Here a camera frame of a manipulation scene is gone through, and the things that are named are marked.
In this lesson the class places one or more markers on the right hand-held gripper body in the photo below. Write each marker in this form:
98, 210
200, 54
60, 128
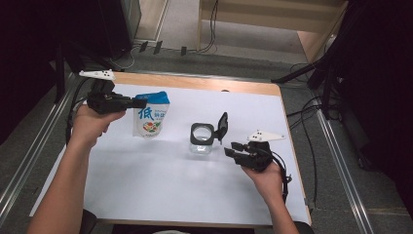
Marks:
258, 157

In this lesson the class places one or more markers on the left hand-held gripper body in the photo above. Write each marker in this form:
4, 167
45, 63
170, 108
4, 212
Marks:
105, 102

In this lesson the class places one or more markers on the white blue vegetable print pouch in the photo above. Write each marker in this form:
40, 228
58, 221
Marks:
151, 117

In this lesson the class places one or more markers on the clear jar with black lid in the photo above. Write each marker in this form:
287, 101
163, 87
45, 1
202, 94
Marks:
203, 136

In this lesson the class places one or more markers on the person's right hand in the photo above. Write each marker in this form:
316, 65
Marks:
268, 183

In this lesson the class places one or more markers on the person's left hand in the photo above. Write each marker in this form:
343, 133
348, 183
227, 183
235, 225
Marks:
86, 125

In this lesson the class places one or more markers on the small black floor block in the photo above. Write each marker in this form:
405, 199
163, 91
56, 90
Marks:
157, 47
143, 46
183, 51

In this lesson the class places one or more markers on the black metal stand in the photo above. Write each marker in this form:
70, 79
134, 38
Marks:
60, 74

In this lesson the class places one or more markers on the dark cabinet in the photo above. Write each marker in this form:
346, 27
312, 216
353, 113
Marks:
120, 26

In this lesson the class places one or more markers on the white table sheet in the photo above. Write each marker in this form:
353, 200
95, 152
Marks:
162, 182

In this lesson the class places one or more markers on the person's dark clothing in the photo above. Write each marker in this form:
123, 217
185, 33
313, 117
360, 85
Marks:
181, 229

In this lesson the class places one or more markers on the black curtain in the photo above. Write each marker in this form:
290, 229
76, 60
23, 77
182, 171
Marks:
383, 81
26, 48

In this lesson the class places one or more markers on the black tripod stand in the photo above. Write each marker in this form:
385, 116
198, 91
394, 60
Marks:
321, 71

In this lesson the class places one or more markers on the light wooden shelf unit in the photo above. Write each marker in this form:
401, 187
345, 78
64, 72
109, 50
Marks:
259, 16

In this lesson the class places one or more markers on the aluminium floor rail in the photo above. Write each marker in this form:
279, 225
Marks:
29, 159
344, 175

